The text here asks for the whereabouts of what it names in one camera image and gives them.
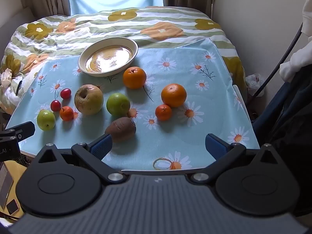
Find white garment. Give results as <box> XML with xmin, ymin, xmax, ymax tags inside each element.
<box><xmin>279</xmin><ymin>0</ymin><xmax>312</xmax><ymax>82</ymax></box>

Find large orange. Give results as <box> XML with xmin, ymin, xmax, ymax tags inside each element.
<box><xmin>122</xmin><ymin>66</ymin><xmax>147</xmax><ymax>90</ymax></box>
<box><xmin>161</xmin><ymin>83</ymin><xmax>187</xmax><ymax>108</ymax></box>

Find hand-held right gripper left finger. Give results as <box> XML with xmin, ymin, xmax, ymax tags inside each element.
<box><xmin>34</xmin><ymin>134</ymin><xmax>128</xmax><ymax>186</ymax></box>

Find blue daisy tablecloth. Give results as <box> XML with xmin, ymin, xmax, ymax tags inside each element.
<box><xmin>10</xmin><ymin>38</ymin><xmax>260</xmax><ymax>171</ymax></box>

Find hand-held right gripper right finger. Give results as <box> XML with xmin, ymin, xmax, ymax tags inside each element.
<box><xmin>188</xmin><ymin>134</ymin><xmax>281</xmax><ymax>186</ymax></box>

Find tan rubber band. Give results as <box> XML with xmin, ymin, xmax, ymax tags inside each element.
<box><xmin>153</xmin><ymin>158</ymin><xmax>172</xmax><ymax>170</ymax></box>

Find small green apple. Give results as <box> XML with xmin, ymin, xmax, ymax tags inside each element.
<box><xmin>37</xmin><ymin>110</ymin><xmax>56</xmax><ymax>131</ymax></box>

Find brown kiwi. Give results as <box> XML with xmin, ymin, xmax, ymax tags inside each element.
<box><xmin>105</xmin><ymin>117</ymin><xmax>136</xmax><ymax>143</ymax></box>

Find grey bed headboard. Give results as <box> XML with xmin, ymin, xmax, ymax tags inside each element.
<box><xmin>0</xmin><ymin>6</ymin><xmax>37</xmax><ymax>61</ymax></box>

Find dark garment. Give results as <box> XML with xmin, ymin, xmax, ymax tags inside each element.
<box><xmin>252</xmin><ymin>63</ymin><xmax>312</xmax><ymax>215</ymax></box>

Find cream ceramic bowl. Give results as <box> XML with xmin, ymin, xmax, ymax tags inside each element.
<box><xmin>78</xmin><ymin>37</ymin><xmax>138</xmax><ymax>78</ymax></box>

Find small tangerine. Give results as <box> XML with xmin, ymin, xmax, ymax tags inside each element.
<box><xmin>155</xmin><ymin>104</ymin><xmax>172</xmax><ymax>121</ymax></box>
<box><xmin>60</xmin><ymin>106</ymin><xmax>74</xmax><ymax>122</ymax></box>

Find black cable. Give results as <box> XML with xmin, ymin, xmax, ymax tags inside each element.
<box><xmin>253</xmin><ymin>22</ymin><xmax>304</xmax><ymax>98</ymax></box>

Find yellow wrinkled apple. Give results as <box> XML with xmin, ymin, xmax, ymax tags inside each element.
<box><xmin>74</xmin><ymin>84</ymin><xmax>104</xmax><ymax>115</ymax></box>

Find striped floral blanket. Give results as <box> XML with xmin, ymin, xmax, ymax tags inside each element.
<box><xmin>0</xmin><ymin>6</ymin><xmax>247</xmax><ymax>117</ymax></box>

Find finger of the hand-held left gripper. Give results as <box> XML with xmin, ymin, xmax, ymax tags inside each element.
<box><xmin>5</xmin><ymin>121</ymin><xmax>36</xmax><ymax>142</ymax></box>

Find white plastic bag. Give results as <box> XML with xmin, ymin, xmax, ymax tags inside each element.
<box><xmin>245</xmin><ymin>73</ymin><xmax>265</xmax><ymax>97</ymax></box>

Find large green apple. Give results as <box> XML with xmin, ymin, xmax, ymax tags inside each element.
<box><xmin>106</xmin><ymin>93</ymin><xmax>131</xmax><ymax>117</ymax></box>

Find yellow wooden stool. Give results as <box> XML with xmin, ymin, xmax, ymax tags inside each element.
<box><xmin>0</xmin><ymin>160</ymin><xmax>28</xmax><ymax>224</ymax></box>

